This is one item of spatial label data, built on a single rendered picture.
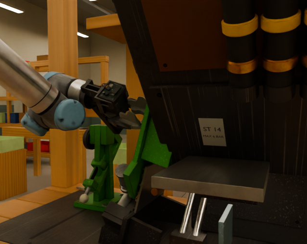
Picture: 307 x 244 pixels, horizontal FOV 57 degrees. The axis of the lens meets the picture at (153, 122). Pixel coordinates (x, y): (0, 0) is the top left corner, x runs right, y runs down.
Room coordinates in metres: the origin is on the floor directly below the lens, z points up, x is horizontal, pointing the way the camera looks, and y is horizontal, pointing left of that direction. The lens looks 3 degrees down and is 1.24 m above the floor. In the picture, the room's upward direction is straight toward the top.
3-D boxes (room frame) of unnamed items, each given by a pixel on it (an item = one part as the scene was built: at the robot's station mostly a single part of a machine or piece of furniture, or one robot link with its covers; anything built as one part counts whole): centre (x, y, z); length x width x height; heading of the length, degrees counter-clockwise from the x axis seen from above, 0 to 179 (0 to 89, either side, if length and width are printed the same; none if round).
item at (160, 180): (0.57, -0.15, 1.11); 0.39 x 0.16 x 0.03; 156
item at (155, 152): (0.66, -0.02, 1.17); 0.13 x 0.12 x 0.20; 66
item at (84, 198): (0.88, 0.21, 0.96); 0.06 x 0.03 x 0.06; 156
